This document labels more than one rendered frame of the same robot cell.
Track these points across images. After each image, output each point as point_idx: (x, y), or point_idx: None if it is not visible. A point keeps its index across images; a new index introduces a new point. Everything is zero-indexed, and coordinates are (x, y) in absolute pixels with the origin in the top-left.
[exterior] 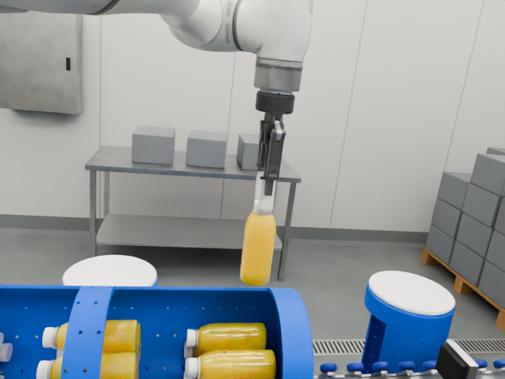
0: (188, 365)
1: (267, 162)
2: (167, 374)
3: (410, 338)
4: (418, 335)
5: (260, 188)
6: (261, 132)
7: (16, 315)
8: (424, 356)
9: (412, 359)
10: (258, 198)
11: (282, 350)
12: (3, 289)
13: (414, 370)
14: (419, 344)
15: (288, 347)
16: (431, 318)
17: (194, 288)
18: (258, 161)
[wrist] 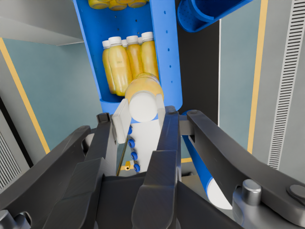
0: (109, 38)
1: (75, 141)
2: (151, 25)
3: (202, 171)
4: (202, 176)
5: (117, 108)
6: (167, 167)
7: None
8: (198, 172)
9: (197, 166)
10: (153, 101)
11: (104, 101)
12: None
13: (195, 164)
14: (200, 174)
15: (104, 106)
16: (205, 189)
17: (153, 28)
18: (189, 117)
